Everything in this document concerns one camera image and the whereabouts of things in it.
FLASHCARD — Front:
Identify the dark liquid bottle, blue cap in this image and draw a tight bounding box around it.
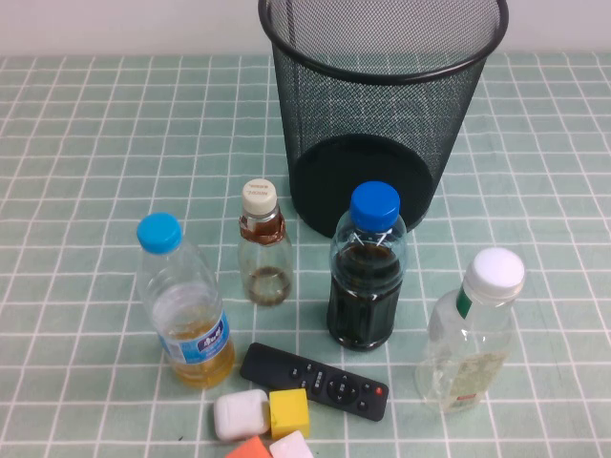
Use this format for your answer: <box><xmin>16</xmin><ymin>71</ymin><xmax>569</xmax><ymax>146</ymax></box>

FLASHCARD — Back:
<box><xmin>326</xmin><ymin>179</ymin><xmax>410</xmax><ymax>353</ymax></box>

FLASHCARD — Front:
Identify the white earbud case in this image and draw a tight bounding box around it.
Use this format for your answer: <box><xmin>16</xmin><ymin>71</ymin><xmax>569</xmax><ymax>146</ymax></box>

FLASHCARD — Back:
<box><xmin>212</xmin><ymin>388</ymin><xmax>271</xmax><ymax>442</ymax></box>

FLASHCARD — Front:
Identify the orange block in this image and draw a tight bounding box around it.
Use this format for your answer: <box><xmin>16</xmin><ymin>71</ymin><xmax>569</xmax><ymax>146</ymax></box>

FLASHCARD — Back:
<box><xmin>223</xmin><ymin>434</ymin><xmax>276</xmax><ymax>458</ymax></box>

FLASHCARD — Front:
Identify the green grid tablecloth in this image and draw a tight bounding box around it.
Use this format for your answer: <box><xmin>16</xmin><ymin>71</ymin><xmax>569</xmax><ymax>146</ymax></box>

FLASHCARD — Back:
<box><xmin>0</xmin><ymin>50</ymin><xmax>611</xmax><ymax>458</ymax></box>

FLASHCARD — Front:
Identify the white block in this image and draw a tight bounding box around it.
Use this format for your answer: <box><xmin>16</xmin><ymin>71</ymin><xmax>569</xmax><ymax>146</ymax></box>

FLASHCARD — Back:
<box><xmin>268</xmin><ymin>429</ymin><xmax>316</xmax><ymax>458</ymax></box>

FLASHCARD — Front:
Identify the yellow cube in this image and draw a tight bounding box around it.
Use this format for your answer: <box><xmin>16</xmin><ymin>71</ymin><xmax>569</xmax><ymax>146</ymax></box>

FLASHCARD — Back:
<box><xmin>268</xmin><ymin>387</ymin><xmax>311</xmax><ymax>440</ymax></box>

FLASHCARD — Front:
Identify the yellow liquid bottle, light-blue cap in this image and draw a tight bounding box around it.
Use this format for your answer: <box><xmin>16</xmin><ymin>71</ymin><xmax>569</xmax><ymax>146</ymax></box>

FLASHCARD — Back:
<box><xmin>135</xmin><ymin>212</ymin><xmax>237</xmax><ymax>390</ymax></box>

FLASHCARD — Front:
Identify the black remote control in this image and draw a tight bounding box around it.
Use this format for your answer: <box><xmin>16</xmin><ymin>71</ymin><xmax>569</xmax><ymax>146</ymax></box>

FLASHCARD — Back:
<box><xmin>238</xmin><ymin>341</ymin><xmax>390</xmax><ymax>423</ymax></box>

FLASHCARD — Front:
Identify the small bottle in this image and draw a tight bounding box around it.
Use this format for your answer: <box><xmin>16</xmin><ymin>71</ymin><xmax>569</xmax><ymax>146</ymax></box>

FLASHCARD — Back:
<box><xmin>237</xmin><ymin>177</ymin><xmax>295</xmax><ymax>307</ymax></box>

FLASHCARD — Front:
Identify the black mesh wastebasket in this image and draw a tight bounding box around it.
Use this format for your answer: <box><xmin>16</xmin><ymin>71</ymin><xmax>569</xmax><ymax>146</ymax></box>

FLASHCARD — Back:
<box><xmin>257</xmin><ymin>0</ymin><xmax>510</xmax><ymax>239</ymax></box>

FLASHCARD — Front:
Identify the clear bottle, white cap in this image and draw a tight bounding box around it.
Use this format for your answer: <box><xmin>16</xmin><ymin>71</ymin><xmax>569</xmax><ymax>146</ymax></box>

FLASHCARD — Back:
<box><xmin>413</xmin><ymin>246</ymin><xmax>526</xmax><ymax>415</ymax></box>

